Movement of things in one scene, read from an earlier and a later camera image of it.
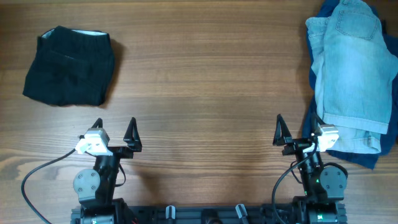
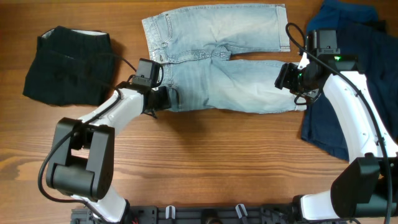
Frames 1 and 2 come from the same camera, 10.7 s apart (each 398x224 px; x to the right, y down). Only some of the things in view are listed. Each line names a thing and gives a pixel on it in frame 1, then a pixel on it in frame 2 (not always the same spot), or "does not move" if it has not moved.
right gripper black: [295, 144] -> [285, 79]
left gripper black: [133, 142] -> [165, 101]
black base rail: [236, 214] does not move
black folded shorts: [71, 68] does not move
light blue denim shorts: [353, 72] -> [194, 45]
